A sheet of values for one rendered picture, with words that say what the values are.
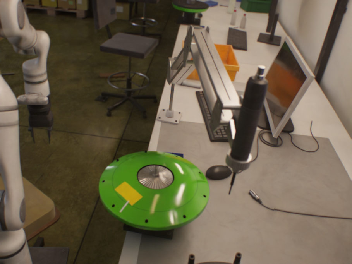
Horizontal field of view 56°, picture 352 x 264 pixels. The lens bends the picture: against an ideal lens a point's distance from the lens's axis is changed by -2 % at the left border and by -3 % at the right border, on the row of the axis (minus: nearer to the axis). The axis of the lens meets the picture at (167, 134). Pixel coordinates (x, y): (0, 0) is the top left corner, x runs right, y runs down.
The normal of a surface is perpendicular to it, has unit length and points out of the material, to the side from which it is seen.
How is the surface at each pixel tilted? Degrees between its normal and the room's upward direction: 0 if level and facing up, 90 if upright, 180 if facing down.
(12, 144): 76
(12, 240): 20
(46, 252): 0
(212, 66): 7
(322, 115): 0
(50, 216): 90
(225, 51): 86
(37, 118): 87
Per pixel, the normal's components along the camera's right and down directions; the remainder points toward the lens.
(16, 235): 0.39, -0.77
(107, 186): -0.31, -0.73
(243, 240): 0.09, -0.83
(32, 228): 0.79, 0.40
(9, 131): 0.87, 0.15
